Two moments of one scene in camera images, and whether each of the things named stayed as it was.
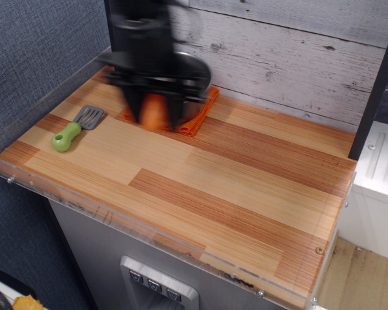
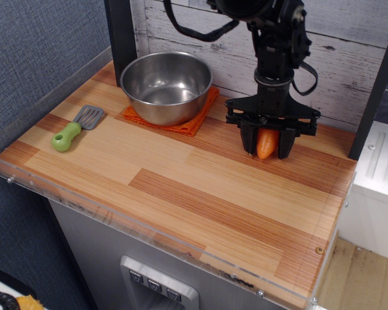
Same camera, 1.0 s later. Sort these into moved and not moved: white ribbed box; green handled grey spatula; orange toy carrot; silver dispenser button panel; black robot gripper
Moved: black robot gripper; orange toy carrot
Not moved: white ribbed box; green handled grey spatula; silver dispenser button panel
